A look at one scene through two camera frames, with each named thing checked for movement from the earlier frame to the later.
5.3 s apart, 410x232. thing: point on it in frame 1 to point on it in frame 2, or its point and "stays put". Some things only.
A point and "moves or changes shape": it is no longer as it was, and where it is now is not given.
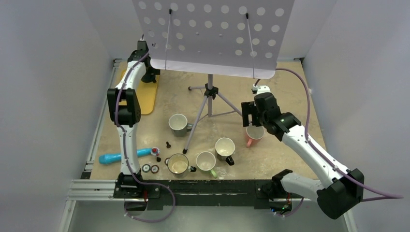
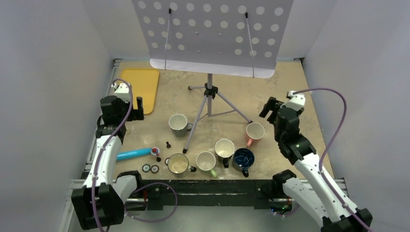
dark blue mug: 149,78 to 242,159
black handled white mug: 225,147 moves or changes shape
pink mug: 254,135 stays put
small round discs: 154,169 stays put
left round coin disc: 146,168 stays put
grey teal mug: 178,123 stays put
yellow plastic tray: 147,94 stays put
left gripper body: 152,70 to 124,107
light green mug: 206,161 stays put
